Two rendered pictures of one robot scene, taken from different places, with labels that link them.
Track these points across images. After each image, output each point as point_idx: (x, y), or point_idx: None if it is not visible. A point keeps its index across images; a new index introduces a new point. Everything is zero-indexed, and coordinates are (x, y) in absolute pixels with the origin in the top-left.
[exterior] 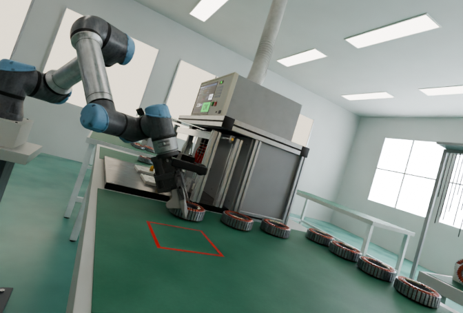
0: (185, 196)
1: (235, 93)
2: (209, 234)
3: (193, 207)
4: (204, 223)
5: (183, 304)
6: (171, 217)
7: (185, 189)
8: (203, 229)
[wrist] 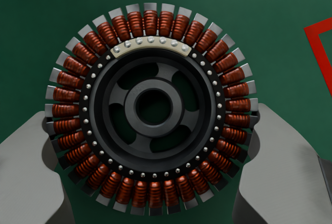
0: (48, 155)
1: None
2: None
3: (104, 77)
4: (192, 18)
5: None
6: (248, 161)
7: (13, 199)
8: (277, 20)
